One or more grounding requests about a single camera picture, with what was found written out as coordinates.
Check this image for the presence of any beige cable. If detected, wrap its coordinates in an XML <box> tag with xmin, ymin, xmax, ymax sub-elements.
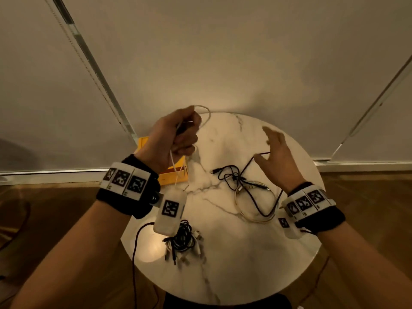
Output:
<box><xmin>234</xmin><ymin>182</ymin><xmax>279</xmax><ymax>223</ymax></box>

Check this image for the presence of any person's right forearm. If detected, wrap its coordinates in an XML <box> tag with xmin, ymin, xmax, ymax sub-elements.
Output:
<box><xmin>317</xmin><ymin>221</ymin><xmax>412</xmax><ymax>309</ymax></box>

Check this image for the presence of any metal bottom rail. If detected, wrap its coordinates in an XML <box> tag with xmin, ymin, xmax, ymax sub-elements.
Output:
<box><xmin>0</xmin><ymin>169</ymin><xmax>109</xmax><ymax>185</ymax></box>
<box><xmin>314</xmin><ymin>160</ymin><xmax>412</xmax><ymax>173</ymax></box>

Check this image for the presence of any person's left hand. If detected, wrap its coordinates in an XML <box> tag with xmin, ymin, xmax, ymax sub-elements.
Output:
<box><xmin>135</xmin><ymin>105</ymin><xmax>203</xmax><ymax>174</ymax></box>

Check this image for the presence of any metal blind track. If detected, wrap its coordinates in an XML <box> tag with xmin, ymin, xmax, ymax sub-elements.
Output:
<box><xmin>43</xmin><ymin>0</ymin><xmax>139</xmax><ymax>145</ymax></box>
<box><xmin>330</xmin><ymin>54</ymin><xmax>412</xmax><ymax>160</ymax></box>

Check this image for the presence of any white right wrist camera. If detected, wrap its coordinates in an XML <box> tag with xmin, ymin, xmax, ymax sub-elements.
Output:
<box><xmin>277</xmin><ymin>210</ymin><xmax>303</xmax><ymax>239</ymax></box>

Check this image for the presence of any white marble table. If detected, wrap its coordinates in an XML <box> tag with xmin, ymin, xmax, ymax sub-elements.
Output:
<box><xmin>121</xmin><ymin>112</ymin><xmax>322</xmax><ymax>306</ymax></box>

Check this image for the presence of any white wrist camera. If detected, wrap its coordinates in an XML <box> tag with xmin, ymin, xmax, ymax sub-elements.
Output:
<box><xmin>277</xmin><ymin>210</ymin><xmax>303</xmax><ymax>239</ymax></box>
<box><xmin>154</xmin><ymin>186</ymin><xmax>188</xmax><ymax>237</ymax></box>

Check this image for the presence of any yellow box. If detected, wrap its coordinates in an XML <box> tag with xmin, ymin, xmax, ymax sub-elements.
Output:
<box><xmin>137</xmin><ymin>136</ymin><xmax>189</xmax><ymax>186</ymax></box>

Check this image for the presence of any long black cable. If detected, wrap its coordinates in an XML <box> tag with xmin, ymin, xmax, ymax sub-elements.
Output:
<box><xmin>238</xmin><ymin>152</ymin><xmax>284</xmax><ymax>218</ymax></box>

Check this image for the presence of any gold lamp base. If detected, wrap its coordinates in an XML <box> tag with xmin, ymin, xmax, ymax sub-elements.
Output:
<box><xmin>0</xmin><ymin>197</ymin><xmax>32</xmax><ymax>251</ymax></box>

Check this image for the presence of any person's right hand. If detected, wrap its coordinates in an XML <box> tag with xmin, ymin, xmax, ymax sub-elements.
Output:
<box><xmin>253</xmin><ymin>126</ymin><xmax>306</xmax><ymax>195</ymax></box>

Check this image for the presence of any person's left forearm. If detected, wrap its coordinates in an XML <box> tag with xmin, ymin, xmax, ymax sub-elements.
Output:
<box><xmin>9</xmin><ymin>201</ymin><xmax>133</xmax><ymax>309</ymax></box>

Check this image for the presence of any black camera cable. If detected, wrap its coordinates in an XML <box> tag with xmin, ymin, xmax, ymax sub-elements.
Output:
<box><xmin>132</xmin><ymin>221</ymin><xmax>155</xmax><ymax>309</ymax></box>
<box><xmin>297</xmin><ymin>230</ymin><xmax>330</xmax><ymax>306</ymax></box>

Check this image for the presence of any black left camera cable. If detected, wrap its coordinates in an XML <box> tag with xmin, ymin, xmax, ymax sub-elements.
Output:
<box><xmin>132</xmin><ymin>221</ymin><xmax>155</xmax><ymax>309</ymax></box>

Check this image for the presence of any black right camera cable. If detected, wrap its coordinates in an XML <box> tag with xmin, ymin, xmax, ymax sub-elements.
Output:
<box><xmin>297</xmin><ymin>230</ymin><xmax>330</xmax><ymax>306</ymax></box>

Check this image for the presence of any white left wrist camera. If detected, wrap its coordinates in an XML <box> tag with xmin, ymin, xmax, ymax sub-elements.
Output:
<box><xmin>154</xmin><ymin>186</ymin><xmax>188</xmax><ymax>237</ymax></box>

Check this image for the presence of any thick black cable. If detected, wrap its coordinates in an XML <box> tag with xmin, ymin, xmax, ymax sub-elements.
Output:
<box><xmin>162</xmin><ymin>220</ymin><xmax>196</xmax><ymax>265</ymax></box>

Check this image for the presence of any short black cable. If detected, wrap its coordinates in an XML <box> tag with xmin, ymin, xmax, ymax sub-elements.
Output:
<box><xmin>211</xmin><ymin>165</ymin><xmax>250</xmax><ymax>191</ymax></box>

